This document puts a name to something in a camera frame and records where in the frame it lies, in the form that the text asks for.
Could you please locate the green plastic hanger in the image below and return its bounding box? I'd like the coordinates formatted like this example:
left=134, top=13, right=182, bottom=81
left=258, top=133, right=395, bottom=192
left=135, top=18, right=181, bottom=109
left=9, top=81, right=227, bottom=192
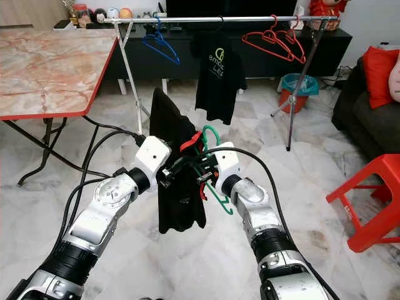
left=191, top=125, right=235, bottom=216

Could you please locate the black shirt red trim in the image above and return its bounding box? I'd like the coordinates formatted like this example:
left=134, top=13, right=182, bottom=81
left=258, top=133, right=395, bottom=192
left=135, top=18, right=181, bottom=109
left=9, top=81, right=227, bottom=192
left=149, top=87, right=208, bottom=234

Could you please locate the blue plastic hanger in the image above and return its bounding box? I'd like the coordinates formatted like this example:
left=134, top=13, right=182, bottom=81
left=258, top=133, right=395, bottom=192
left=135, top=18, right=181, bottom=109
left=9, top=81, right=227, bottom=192
left=141, top=17, right=181, bottom=65

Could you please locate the red plastic hanger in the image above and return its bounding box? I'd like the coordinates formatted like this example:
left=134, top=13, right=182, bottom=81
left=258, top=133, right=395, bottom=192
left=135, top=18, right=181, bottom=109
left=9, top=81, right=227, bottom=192
left=266, top=16, right=307, bottom=64
left=242, top=15, right=298, bottom=62

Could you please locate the black T-shirt green print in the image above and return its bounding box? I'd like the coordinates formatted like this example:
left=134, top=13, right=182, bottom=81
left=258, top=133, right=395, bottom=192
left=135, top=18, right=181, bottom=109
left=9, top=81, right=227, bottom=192
left=191, top=31, right=248, bottom=126

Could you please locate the red bin teal liner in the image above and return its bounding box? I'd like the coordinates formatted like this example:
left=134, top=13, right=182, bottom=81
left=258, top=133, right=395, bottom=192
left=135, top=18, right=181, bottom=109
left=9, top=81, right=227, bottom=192
left=279, top=73, right=319, bottom=114

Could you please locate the silver clothes rack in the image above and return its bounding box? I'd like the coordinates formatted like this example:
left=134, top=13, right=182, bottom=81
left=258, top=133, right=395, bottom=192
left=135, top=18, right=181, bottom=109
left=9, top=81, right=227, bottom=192
left=103, top=14, right=338, bottom=153

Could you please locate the black television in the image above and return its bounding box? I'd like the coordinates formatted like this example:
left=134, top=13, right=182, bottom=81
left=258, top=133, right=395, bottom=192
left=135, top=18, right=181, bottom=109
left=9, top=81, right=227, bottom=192
left=166, top=0, right=299, bottom=18

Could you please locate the marble folding table red edge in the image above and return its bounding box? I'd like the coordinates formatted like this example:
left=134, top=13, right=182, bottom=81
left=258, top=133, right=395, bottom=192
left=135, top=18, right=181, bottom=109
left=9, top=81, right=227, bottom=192
left=0, top=30, right=132, bottom=187

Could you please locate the dark grey sofa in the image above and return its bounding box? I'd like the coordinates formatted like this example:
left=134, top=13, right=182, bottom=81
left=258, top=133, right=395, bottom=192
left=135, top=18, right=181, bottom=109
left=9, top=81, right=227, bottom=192
left=332, top=56, right=400, bottom=162

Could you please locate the black TV cabinet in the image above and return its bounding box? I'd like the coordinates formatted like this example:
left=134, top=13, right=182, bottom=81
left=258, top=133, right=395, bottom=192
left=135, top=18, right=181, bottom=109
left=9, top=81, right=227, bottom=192
left=109, top=26, right=353, bottom=94

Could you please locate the red plastic stool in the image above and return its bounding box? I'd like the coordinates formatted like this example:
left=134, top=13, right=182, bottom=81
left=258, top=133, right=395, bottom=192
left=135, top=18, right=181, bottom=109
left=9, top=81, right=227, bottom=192
left=326, top=154, right=400, bottom=254

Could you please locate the red-lidded jar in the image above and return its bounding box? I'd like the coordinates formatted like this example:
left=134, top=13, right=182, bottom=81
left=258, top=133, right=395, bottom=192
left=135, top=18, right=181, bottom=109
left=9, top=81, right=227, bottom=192
left=73, top=4, right=91, bottom=29

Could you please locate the gold ornament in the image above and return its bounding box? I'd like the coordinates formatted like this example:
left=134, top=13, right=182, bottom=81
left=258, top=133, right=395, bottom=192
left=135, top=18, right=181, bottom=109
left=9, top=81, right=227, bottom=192
left=62, top=0, right=78, bottom=27

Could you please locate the red cushion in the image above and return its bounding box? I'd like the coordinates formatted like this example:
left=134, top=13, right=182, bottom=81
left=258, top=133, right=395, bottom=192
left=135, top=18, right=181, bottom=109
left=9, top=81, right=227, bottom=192
left=364, top=46, right=400, bottom=110

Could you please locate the red doll figurine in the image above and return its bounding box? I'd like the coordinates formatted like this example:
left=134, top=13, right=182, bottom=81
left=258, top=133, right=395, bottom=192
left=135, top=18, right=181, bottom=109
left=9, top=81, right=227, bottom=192
left=309, top=0, right=351, bottom=27

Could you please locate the pink cat face pillow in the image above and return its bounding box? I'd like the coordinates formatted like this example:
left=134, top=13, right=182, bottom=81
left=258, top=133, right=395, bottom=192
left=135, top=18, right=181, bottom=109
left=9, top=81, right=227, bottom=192
left=391, top=50, right=400, bottom=101

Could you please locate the beige wooden cabinet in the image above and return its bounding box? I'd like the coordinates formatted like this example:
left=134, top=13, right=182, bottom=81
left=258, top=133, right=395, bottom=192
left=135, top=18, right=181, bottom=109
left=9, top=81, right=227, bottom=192
left=0, top=0, right=66, bottom=31

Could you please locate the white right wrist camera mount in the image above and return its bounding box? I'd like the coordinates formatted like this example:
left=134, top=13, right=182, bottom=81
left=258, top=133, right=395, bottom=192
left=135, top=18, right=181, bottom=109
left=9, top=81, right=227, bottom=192
left=216, top=142, right=241, bottom=194

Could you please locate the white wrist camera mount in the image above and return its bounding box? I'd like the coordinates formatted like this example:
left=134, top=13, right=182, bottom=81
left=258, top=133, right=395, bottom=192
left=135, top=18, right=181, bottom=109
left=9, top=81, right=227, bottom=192
left=216, top=142, right=241, bottom=194
left=137, top=136, right=173, bottom=185

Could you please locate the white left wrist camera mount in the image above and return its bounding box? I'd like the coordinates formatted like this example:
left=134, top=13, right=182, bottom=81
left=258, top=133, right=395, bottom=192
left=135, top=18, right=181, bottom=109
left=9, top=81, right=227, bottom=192
left=137, top=136, right=173, bottom=185

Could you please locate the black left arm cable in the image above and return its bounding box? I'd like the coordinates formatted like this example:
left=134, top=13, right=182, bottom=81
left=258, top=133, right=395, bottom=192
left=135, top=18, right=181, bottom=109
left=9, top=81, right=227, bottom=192
left=59, top=130, right=144, bottom=263

